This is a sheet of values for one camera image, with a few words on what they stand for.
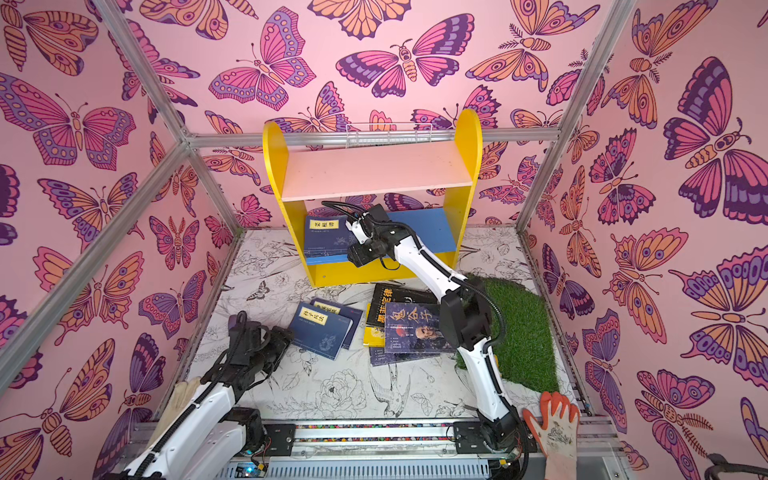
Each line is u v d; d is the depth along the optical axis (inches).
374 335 35.2
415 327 34.4
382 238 27.5
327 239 36.5
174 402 31.3
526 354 33.6
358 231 32.8
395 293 38.2
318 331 35.9
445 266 23.6
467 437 28.8
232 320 37.2
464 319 22.2
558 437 28.7
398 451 28.7
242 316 27.7
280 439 28.9
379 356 33.9
